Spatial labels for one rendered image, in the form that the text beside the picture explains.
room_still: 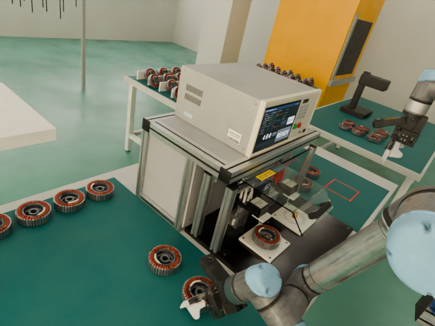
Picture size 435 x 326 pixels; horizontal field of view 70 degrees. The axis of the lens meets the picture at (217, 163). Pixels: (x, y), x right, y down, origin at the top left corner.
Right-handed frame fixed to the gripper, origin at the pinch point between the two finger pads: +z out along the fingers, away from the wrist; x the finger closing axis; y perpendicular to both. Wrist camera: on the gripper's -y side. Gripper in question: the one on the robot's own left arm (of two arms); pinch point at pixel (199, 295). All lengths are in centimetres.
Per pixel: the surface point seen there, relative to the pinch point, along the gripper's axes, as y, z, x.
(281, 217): -13, 5, 54
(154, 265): -14.1, 5.6, -8.1
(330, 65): -182, 80, 352
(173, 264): -11.8, 4.1, -2.6
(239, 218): -18.4, 3.7, 31.0
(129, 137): -151, 156, 73
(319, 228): -2, 0, 67
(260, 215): -15.4, -5.8, 33.1
